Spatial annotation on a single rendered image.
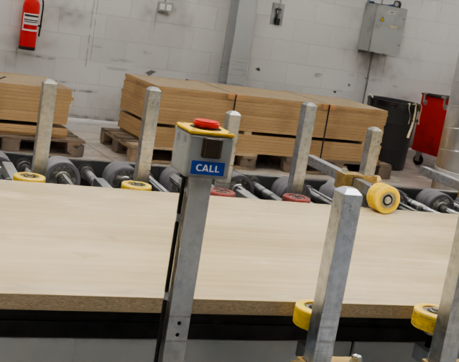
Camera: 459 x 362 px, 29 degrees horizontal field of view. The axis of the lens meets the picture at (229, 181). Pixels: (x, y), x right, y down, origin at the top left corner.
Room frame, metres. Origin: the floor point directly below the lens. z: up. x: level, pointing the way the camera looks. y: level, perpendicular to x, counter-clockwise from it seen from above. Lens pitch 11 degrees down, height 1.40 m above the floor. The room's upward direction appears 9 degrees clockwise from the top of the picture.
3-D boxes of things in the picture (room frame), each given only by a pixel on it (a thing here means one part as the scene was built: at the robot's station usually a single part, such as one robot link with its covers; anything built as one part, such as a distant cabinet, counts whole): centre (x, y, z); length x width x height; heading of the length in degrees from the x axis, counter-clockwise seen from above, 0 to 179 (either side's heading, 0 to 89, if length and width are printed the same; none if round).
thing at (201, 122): (1.33, 0.05, 1.22); 0.04 x 0.04 x 0.02
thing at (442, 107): (9.96, -2.34, 0.41); 0.76 x 0.48 x 0.81; 125
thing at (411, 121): (9.43, -1.57, 0.36); 0.58 x 0.56 x 0.72; 28
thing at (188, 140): (1.33, 0.05, 1.18); 0.07 x 0.07 x 0.08; 22
